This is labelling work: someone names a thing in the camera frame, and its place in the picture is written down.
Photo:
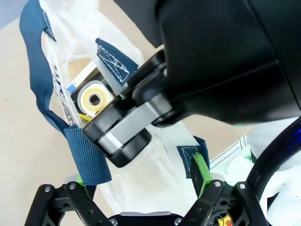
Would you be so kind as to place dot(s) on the white blue small box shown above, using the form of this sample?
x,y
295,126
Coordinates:
x,y
82,74

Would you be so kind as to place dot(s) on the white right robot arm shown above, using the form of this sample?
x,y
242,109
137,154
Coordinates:
x,y
289,179

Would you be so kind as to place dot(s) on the aluminium table frame rail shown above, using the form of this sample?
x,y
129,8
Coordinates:
x,y
225,154

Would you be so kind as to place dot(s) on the white yellow tape roll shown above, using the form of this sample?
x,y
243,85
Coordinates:
x,y
86,103

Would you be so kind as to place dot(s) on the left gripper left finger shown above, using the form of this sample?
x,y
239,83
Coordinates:
x,y
77,207

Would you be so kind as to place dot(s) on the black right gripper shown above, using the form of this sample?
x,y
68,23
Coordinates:
x,y
223,58

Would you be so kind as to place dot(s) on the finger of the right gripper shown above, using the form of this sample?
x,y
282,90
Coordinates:
x,y
122,131
145,70

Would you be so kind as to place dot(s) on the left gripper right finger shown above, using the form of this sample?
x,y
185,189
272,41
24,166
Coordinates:
x,y
225,207

